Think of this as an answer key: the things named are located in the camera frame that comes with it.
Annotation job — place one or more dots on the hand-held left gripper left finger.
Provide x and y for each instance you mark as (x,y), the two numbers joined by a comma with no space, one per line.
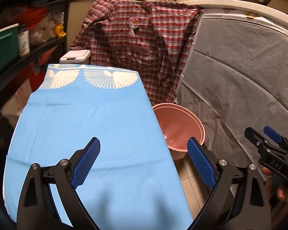
(86,163)

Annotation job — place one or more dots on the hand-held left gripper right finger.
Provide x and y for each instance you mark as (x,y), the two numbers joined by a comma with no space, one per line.
(201,163)

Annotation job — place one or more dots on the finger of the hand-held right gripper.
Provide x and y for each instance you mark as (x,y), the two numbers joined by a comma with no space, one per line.
(253,136)
(273,133)

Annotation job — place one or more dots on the pink plastic bucket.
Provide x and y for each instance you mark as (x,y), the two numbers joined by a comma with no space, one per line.
(177,124)

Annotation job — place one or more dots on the person's right hand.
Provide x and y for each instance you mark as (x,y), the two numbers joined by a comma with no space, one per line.
(285,194)

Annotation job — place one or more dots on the blue patterned tablecloth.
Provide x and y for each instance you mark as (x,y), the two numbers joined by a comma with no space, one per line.
(86,115)

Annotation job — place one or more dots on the beige printed sack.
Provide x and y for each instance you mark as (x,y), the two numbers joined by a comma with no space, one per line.
(16,98)

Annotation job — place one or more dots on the orange printed box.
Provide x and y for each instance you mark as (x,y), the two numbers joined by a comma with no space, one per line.
(36,76)

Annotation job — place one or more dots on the white lidded bin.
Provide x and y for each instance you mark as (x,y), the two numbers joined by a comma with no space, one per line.
(74,55)

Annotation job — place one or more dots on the red plaid shirt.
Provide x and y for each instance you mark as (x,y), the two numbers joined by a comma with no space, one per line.
(139,52)

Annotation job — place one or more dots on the yellow plastic item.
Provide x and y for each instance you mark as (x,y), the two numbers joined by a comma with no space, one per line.
(59,31)

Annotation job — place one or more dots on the labelled spice jar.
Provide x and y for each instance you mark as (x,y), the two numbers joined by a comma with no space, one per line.
(24,43)

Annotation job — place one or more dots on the clear bag of white items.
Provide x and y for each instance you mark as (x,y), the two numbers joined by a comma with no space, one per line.
(44,30)

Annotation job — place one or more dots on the green storage box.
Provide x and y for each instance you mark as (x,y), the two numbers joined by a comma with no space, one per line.
(2,50)

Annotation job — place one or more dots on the black shelf rack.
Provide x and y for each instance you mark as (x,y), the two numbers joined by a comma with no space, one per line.
(67,16)

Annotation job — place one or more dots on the red bag on shelf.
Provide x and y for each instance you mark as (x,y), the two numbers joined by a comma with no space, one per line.
(33,16)

